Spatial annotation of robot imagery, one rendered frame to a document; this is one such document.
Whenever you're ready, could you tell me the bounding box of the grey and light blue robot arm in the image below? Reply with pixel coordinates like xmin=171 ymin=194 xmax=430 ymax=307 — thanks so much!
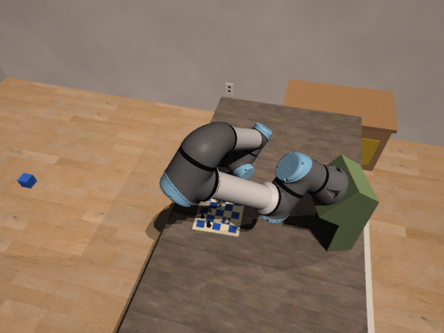
xmin=160 ymin=122 xmax=348 ymax=224

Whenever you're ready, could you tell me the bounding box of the blue and white chessboard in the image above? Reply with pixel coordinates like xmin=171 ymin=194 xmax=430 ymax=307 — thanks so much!
xmin=192 ymin=198 xmax=244 ymax=237

